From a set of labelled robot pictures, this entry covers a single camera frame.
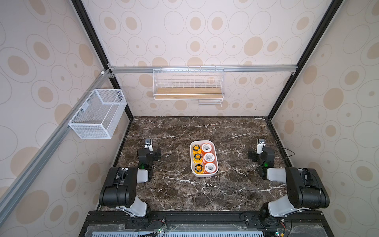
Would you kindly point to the white wire shelf wooden board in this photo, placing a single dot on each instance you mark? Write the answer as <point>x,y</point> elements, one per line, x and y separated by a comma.
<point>208,88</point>

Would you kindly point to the white plastic storage box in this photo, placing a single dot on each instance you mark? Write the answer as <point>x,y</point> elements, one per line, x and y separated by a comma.
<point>200,142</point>

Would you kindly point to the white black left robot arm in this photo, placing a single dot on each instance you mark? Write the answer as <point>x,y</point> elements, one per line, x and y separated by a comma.
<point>120,186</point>

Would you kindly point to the yellow tape roll navy label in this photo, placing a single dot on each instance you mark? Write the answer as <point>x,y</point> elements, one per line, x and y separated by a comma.
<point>197,158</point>
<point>199,169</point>
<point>196,149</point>

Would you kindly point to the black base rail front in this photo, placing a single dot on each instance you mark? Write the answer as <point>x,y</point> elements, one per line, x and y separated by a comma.
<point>207,224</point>

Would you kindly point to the aluminium rail wall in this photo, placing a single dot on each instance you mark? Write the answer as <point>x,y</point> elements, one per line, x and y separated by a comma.
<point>190,69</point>
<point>15,193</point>

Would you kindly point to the aluminium rail back wall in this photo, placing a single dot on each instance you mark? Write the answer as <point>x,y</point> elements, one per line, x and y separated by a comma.
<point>190,69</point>

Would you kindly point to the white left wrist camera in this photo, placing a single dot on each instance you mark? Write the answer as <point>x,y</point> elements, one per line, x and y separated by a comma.
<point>148,144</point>

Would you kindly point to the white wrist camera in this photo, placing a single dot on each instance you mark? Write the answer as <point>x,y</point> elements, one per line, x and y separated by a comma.
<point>148,144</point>
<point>260,146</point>

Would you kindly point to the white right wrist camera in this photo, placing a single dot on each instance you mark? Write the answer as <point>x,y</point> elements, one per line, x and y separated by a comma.
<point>260,146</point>

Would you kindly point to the black corner frame post right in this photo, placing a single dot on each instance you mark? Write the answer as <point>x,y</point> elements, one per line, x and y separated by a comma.
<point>315,39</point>

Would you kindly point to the black corner frame post left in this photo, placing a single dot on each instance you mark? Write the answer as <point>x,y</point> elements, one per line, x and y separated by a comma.
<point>88,26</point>

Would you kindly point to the white wire mesh basket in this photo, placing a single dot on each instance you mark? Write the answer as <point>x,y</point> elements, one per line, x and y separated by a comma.
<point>99,115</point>

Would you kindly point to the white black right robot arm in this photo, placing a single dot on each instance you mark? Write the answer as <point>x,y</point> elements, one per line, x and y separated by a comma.
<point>305,190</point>

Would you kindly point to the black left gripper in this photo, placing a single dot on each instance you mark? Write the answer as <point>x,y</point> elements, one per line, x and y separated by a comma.
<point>154,156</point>

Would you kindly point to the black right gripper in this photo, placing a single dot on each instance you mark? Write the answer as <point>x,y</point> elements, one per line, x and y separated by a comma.
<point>265,151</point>

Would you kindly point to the aluminium rail left wall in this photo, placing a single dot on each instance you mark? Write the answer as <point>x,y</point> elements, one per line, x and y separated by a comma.
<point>15,193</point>

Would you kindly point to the orange white tape roll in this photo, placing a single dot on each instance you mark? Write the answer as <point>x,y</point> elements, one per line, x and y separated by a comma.
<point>210,168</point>
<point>206,148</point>
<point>208,158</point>

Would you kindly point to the black corner frame post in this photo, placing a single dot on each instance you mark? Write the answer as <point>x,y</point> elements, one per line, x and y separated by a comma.
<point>315,39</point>
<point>88,26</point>

